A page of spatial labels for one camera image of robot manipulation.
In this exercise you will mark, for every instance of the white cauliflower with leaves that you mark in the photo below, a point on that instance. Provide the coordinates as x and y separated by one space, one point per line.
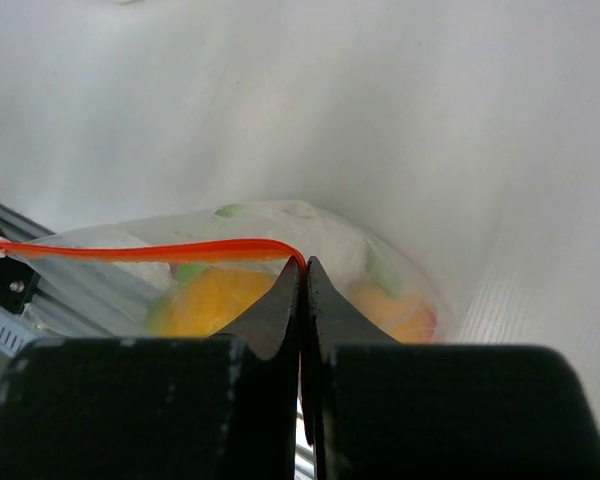
346 251

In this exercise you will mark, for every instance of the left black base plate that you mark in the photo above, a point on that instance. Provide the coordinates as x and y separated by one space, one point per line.
18 284

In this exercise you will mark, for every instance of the clear zip top bag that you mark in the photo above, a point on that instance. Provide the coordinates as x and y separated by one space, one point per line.
191 274

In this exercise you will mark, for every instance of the orange fruit with leaf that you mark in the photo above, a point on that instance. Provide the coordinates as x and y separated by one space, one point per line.
409 318

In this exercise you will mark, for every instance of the aluminium mounting rail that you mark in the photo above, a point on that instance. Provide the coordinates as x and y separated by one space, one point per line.
49 312

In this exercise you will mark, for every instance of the white slotted cable duct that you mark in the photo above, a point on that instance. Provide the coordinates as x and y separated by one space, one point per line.
14 333

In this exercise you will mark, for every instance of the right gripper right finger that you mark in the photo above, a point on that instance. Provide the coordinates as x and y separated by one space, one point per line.
379 409

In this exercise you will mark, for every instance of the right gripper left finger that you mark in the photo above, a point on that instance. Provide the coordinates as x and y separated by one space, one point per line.
223 407

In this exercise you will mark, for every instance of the green yellow mango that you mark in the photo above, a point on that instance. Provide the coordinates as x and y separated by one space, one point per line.
206 302

